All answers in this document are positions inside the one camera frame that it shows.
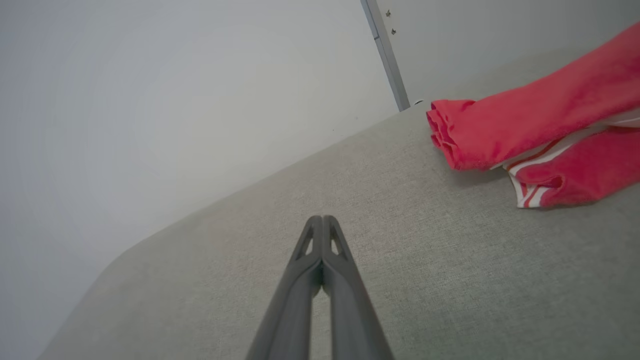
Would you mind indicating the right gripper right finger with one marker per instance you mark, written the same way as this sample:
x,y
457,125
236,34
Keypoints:
x,y
355,310

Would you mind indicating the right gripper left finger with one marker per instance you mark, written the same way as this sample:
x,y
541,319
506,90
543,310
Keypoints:
x,y
290,310

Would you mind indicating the red and white jersey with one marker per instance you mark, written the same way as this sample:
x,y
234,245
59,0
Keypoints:
x,y
525,120

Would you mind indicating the grey metal wall post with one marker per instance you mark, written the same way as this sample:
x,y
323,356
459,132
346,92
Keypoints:
x,y
387,55

